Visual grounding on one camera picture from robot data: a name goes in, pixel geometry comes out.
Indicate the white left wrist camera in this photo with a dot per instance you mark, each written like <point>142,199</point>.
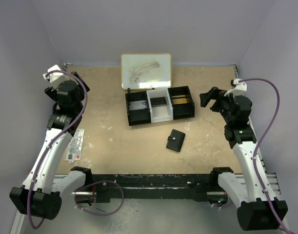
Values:
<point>56,78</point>

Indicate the black leather card holder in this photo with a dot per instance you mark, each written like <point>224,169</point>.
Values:
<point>175,140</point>

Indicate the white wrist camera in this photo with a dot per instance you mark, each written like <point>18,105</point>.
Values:
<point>56,78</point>
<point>239,87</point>

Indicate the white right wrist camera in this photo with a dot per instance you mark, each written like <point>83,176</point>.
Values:
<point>239,87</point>

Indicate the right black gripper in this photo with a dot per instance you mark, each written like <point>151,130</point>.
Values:
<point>214,92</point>

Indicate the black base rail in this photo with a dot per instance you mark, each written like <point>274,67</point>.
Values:
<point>196,187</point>

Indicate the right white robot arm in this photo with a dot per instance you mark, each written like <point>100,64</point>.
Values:
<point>258,206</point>

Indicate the silver card in tray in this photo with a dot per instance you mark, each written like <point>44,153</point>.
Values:
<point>137,105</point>

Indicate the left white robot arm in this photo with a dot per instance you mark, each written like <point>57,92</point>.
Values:
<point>38,195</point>

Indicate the gold card in tray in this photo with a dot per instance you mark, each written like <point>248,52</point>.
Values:
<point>177,100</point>

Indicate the white board with wooden frame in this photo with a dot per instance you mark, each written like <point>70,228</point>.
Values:
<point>145,71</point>

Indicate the black and white compartment tray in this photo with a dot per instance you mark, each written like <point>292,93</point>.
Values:
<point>168,112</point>

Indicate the clear plastic packet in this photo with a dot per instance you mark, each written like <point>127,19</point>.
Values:
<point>74,149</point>

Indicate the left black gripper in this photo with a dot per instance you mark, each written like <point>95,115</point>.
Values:
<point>86,88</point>

